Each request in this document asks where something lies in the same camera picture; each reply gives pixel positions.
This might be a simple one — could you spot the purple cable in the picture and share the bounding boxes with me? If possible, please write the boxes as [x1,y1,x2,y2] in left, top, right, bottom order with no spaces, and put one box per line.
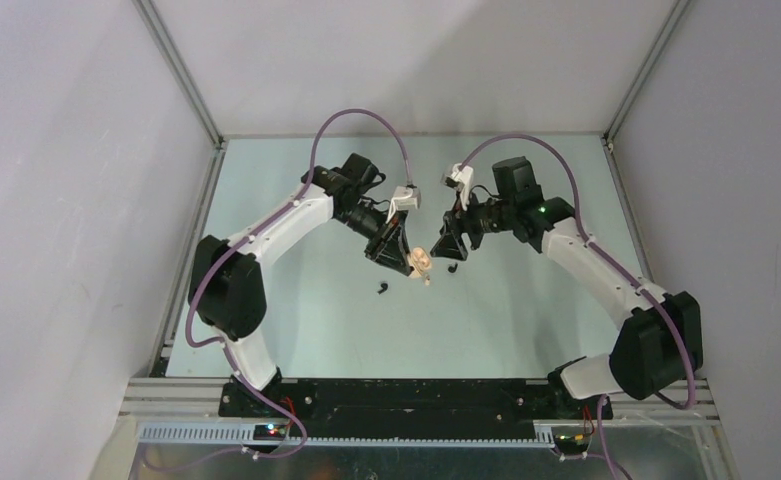
[459,133,698,480]
[185,108,415,460]

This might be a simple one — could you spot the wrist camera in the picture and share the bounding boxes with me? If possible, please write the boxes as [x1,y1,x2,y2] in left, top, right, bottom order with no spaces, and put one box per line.
[441,163,474,211]
[387,186,421,219]

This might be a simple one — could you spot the pink earbud charging case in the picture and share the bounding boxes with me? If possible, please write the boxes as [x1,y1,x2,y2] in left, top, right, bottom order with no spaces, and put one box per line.
[408,247,433,281]

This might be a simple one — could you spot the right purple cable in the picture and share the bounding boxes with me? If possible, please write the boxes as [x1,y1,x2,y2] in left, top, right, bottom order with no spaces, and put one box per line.
[459,133,698,480]

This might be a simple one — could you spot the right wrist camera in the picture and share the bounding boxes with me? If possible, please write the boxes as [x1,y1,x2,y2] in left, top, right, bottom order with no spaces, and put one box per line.
[441,163,474,211]

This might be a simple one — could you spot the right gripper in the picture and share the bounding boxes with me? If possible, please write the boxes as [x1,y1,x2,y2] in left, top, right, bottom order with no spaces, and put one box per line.
[430,188,516,262]

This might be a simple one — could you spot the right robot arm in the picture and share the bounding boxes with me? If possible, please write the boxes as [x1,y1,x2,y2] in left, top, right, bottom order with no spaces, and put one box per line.
[431,157,704,418]

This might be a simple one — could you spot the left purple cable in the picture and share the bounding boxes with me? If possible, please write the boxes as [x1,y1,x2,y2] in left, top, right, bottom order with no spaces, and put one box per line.
[185,108,415,460]

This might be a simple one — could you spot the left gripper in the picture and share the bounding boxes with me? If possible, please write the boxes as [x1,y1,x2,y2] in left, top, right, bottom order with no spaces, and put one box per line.
[335,201,413,276]

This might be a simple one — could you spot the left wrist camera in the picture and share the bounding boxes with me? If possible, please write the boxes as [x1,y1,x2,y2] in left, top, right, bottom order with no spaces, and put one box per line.
[387,186,421,219]

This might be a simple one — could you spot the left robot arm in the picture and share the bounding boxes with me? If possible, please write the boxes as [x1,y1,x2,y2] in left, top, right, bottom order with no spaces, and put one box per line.
[187,154,415,417]

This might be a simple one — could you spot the aluminium frame profile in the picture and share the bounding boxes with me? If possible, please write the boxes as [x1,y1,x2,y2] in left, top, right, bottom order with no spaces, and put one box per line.
[132,0,224,149]

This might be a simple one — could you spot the grey cable duct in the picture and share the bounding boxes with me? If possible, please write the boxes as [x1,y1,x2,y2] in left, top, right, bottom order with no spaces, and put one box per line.
[138,422,555,449]

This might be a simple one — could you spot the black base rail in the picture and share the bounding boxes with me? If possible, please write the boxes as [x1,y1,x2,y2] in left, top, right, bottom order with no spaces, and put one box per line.
[218,377,583,442]

